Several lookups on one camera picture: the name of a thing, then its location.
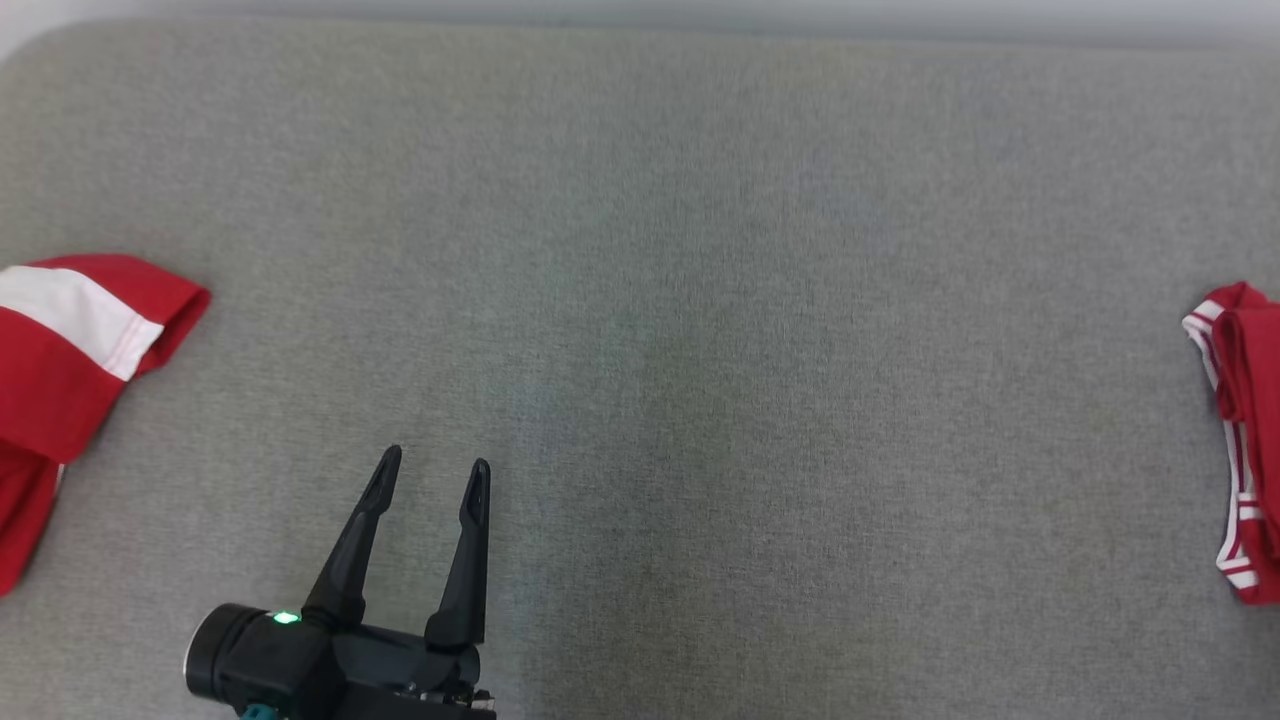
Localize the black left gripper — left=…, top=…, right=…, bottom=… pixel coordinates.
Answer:
left=184, top=445, right=498, bottom=720

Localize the red garment with white band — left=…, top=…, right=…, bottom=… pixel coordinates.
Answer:
left=0, top=253, right=213, bottom=597

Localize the red garment with striped trim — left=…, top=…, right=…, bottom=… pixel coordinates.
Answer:
left=1181, top=281, right=1280, bottom=607

